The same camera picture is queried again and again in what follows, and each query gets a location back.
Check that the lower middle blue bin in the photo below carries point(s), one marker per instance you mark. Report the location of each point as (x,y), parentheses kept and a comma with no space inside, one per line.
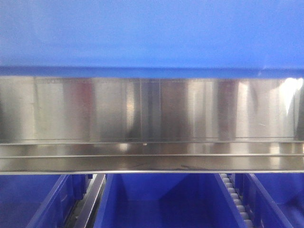
(173,200)

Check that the white roller track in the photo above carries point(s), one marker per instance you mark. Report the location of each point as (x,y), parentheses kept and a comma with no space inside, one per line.
(237,200)

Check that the lower right blue bin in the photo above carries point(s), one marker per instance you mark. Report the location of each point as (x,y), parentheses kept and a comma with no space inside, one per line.
(271,200)

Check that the lower left blue bin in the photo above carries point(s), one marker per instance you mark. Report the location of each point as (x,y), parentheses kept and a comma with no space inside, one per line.
(40,201)

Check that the large light blue bin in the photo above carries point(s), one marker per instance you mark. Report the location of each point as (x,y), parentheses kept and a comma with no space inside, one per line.
(152,38)

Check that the stainless steel shelf rail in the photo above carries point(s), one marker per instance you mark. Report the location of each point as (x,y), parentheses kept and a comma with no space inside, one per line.
(88,125)

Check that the left steel divider rail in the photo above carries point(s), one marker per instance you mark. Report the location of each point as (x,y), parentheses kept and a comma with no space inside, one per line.
(85,211)

